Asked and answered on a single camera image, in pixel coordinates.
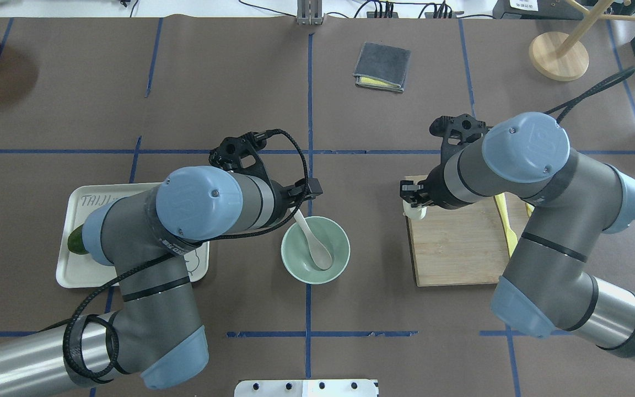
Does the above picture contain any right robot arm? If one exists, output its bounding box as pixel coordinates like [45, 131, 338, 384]
[399, 111, 635, 361]

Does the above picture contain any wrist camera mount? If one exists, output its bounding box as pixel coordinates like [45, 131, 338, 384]
[429, 114, 489, 164]
[208, 131, 270, 180]

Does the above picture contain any green avocado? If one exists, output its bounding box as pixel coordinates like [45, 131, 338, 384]
[67, 224, 89, 255]

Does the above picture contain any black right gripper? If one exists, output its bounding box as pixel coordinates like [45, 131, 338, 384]
[399, 165, 456, 210]

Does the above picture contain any yellow plastic knife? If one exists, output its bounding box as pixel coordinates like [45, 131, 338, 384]
[493, 194, 518, 258]

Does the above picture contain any aluminium frame post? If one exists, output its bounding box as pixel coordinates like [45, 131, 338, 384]
[297, 0, 324, 26]

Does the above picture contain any wooden cutting board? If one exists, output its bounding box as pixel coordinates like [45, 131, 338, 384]
[406, 193, 532, 287]

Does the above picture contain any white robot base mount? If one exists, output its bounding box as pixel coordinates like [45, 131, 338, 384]
[234, 378, 380, 396]

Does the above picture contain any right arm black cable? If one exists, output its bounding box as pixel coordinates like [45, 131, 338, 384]
[543, 67, 635, 116]

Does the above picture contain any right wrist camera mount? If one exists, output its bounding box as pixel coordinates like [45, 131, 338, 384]
[429, 114, 489, 164]

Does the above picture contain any white bear tray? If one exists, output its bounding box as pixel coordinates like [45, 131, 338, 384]
[56, 183, 209, 295]

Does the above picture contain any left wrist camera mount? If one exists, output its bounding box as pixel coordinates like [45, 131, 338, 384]
[208, 131, 270, 180]

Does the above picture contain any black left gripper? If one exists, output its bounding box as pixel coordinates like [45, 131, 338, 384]
[273, 179, 324, 218]

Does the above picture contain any wooden mug tree stand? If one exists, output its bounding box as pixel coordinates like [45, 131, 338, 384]
[528, 1, 635, 82]

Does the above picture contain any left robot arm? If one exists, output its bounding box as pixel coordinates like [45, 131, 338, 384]
[0, 166, 322, 396]

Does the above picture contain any white steamed bun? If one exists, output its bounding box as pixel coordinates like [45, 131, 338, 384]
[402, 200, 428, 221]

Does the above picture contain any white ceramic spoon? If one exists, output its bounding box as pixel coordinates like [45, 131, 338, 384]
[293, 208, 333, 271]

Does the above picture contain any light green bowl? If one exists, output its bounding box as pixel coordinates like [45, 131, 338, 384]
[281, 216, 351, 285]

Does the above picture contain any grey folded cloth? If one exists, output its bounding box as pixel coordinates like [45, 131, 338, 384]
[353, 42, 412, 93]

